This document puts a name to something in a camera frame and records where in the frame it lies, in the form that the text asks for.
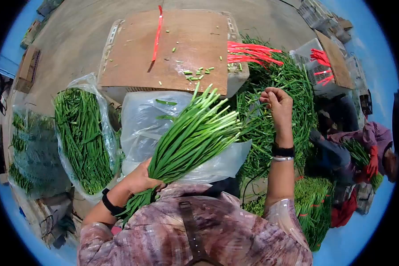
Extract person's left hand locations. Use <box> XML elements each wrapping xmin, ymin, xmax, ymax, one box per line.
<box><xmin>122</xmin><ymin>158</ymin><xmax>167</xmax><ymax>199</ymax></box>

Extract person's right hand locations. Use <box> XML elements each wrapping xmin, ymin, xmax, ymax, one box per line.
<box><xmin>259</xmin><ymin>87</ymin><xmax>294</xmax><ymax>145</ymax></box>

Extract person's right fingers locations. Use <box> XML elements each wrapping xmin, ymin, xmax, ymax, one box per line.
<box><xmin>259</xmin><ymin>87</ymin><xmax>285</xmax><ymax>108</ymax></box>

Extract person's left thumb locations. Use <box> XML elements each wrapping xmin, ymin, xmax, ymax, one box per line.
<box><xmin>147</xmin><ymin>180</ymin><xmax>167</xmax><ymax>192</ymax></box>

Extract bunch of green stems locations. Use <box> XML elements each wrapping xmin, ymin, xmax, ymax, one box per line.
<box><xmin>117</xmin><ymin>82</ymin><xmax>244</xmax><ymax>227</ymax></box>

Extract loose pile of green stems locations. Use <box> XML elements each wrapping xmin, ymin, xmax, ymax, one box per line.
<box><xmin>232</xmin><ymin>35</ymin><xmax>317</xmax><ymax>182</ymax></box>

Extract black wrist band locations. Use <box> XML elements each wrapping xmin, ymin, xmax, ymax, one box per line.
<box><xmin>102</xmin><ymin>188</ymin><xmax>125</xmax><ymax>216</ymax></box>
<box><xmin>272</xmin><ymin>142</ymin><xmax>295</xmax><ymax>158</ymax></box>

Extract empty clear plastic bag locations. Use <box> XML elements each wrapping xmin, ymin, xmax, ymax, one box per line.
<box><xmin>120</xmin><ymin>90</ymin><xmax>252</xmax><ymax>184</ymax></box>

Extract white plastic crate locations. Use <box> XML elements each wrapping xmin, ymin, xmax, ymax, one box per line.
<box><xmin>289</xmin><ymin>37</ymin><xmax>351</xmax><ymax>98</ymax></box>

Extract brown wooden board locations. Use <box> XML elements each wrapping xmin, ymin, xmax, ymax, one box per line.
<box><xmin>314</xmin><ymin>29</ymin><xmax>355</xmax><ymax>90</ymax></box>
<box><xmin>97</xmin><ymin>9</ymin><xmax>229</xmax><ymax>96</ymax></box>

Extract scattered cut stem pieces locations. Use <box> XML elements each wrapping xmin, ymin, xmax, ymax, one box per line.
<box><xmin>158</xmin><ymin>30</ymin><xmax>224</xmax><ymax>86</ymax></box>

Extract person's body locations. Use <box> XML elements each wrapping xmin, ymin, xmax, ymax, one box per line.
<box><xmin>77</xmin><ymin>182</ymin><xmax>314</xmax><ymax>266</ymax></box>

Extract plastic bag of green stems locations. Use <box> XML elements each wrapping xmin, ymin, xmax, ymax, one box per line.
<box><xmin>53</xmin><ymin>73</ymin><xmax>121</xmax><ymax>204</ymax></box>
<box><xmin>8</xmin><ymin>106</ymin><xmax>72</xmax><ymax>201</ymax></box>

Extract stack of tied stem bundles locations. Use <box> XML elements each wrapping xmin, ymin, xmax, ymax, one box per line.
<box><xmin>242</xmin><ymin>176</ymin><xmax>335</xmax><ymax>252</ymax></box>

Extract cardboard boxes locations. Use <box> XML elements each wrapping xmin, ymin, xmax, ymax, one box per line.
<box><xmin>15</xmin><ymin>45</ymin><xmax>42</xmax><ymax>94</ymax></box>

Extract bundle of red straps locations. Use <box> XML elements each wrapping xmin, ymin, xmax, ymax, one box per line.
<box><xmin>227</xmin><ymin>41</ymin><xmax>284</xmax><ymax>67</ymax></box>
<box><xmin>310</xmin><ymin>49</ymin><xmax>335</xmax><ymax>86</ymax></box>

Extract single red strap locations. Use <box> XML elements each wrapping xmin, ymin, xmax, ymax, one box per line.
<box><xmin>147</xmin><ymin>5</ymin><xmax>164</xmax><ymax>73</ymax></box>

